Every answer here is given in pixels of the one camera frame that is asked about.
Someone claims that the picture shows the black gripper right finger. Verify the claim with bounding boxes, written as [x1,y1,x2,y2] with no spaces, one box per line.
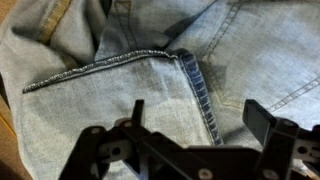
[242,99,320,180]

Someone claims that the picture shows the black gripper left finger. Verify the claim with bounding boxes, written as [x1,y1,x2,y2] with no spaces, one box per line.
[59,99,153,180]

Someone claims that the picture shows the light blue denim trousers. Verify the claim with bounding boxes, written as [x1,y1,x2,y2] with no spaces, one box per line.
[0,0,320,180]

